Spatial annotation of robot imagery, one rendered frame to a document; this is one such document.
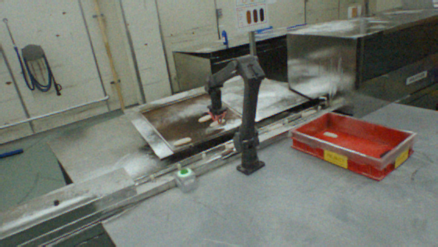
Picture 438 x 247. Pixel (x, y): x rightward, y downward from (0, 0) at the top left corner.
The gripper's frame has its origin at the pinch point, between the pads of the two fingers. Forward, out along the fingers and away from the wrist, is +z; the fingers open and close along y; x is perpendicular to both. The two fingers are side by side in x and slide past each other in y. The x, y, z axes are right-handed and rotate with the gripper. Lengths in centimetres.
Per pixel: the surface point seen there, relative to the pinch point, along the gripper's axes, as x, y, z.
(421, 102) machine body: 141, 57, 17
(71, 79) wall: 6, -349, 77
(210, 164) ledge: -23.4, 22.3, 4.8
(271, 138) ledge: 14.5, 27.0, 5.1
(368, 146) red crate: 41, 67, 2
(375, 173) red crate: 17, 81, -3
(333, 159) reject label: 16, 63, 0
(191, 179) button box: -37.9, 27.7, 2.1
